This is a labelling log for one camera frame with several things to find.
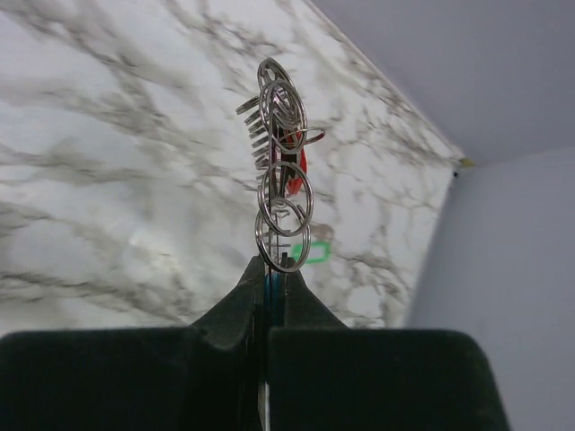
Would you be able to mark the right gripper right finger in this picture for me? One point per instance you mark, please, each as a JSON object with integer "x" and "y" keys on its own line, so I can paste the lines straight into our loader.
{"x": 323, "y": 375}

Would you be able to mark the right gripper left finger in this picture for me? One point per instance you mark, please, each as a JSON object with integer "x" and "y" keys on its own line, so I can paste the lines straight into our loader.
{"x": 203, "y": 376}

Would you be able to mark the blue silver carabiner keyring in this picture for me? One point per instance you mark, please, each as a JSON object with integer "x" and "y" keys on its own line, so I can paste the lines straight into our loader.
{"x": 279, "y": 132}

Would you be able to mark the green key tag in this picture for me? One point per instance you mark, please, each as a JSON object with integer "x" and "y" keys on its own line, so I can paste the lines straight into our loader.
{"x": 321, "y": 243}

